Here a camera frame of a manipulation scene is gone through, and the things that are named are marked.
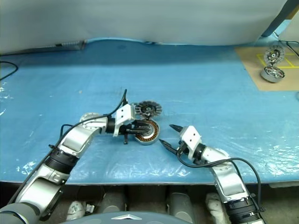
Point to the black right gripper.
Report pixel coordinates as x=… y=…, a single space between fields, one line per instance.
x=182 y=149

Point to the white crumpled object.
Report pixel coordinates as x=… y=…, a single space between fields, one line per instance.
x=76 y=208
x=213 y=203

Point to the white panel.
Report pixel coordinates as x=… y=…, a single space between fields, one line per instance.
x=292 y=30

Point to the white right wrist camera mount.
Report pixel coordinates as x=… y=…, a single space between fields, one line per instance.
x=190 y=137

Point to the dark grey rounded cylinder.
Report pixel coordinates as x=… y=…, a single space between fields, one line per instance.
x=114 y=200
x=181 y=203

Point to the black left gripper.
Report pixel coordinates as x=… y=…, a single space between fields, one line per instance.
x=127 y=131

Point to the brown cardboard sheet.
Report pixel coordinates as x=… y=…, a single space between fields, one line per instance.
x=252 y=70

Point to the grey robot torso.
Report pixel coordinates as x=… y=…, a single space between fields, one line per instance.
x=112 y=219

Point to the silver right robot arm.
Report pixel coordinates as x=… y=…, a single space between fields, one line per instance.
x=229 y=182

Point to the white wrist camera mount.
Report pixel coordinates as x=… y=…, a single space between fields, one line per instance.
x=123 y=115
x=190 y=137

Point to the grey slanted beam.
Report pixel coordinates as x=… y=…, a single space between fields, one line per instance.
x=278 y=18

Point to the grey power strip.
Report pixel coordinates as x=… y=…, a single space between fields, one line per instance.
x=70 y=44

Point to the blue plastic table cover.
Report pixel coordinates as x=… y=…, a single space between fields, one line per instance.
x=187 y=93

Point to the white backdrop sheet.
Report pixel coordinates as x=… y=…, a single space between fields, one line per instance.
x=140 y=18

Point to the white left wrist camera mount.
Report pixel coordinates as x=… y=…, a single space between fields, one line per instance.
x=123 y=115

